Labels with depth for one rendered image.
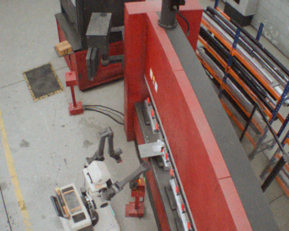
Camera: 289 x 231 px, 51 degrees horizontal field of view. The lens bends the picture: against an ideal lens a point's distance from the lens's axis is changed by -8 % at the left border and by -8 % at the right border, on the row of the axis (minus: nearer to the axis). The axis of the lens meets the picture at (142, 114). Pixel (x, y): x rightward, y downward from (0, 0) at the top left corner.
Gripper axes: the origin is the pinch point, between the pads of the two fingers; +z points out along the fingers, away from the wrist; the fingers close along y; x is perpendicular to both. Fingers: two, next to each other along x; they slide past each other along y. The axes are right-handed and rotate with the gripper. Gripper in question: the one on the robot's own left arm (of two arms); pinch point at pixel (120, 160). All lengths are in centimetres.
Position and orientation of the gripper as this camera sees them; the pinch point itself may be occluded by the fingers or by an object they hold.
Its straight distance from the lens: 370.0
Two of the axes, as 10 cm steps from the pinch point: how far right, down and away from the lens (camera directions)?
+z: 3.7, 4.3, 8.2
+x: -8.2, 5.7, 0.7
